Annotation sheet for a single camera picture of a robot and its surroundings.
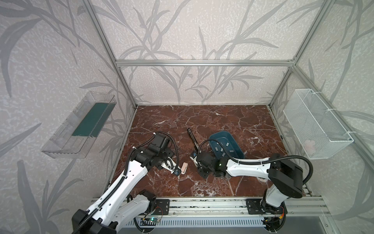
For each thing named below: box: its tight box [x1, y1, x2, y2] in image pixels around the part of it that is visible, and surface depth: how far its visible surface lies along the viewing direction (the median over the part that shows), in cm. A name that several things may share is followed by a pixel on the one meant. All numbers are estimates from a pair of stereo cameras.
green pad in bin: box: [71, 102, 117, 137], surface depth 69 cm
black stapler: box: [187, 128, 202, 154], surface depth 101 cm
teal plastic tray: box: [208, 131, 245, 160], surface depth 98 cm
